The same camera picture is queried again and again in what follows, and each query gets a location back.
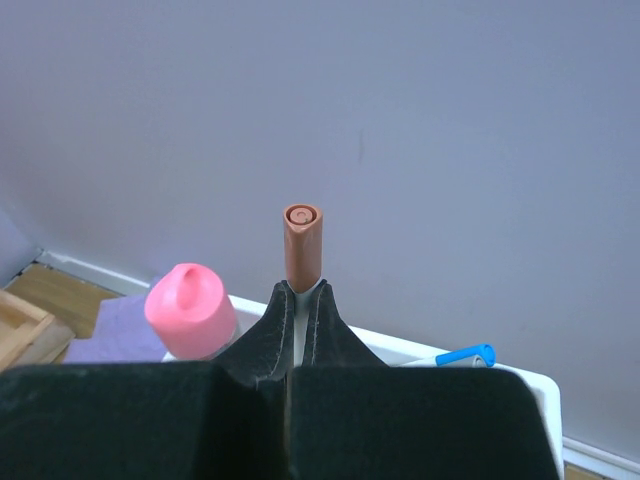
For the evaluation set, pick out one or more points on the brown cap white marker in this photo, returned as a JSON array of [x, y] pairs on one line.
[[303, 238]]

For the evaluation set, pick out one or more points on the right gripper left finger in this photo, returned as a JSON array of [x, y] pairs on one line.
[[150, 415]]

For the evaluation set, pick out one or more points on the pink cap crayon bottle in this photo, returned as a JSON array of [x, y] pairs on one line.
[[190, 311]]

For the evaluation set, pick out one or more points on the white plastic drawer organizer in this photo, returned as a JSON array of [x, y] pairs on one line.
[[342, 413]]

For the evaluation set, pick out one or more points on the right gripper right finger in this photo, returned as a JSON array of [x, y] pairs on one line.
[[354, 417]]

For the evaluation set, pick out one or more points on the purple cloth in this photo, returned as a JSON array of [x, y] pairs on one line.
[[121, 335]]

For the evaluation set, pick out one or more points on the light blue acrylic marker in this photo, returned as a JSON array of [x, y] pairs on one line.
[[477, 356]]

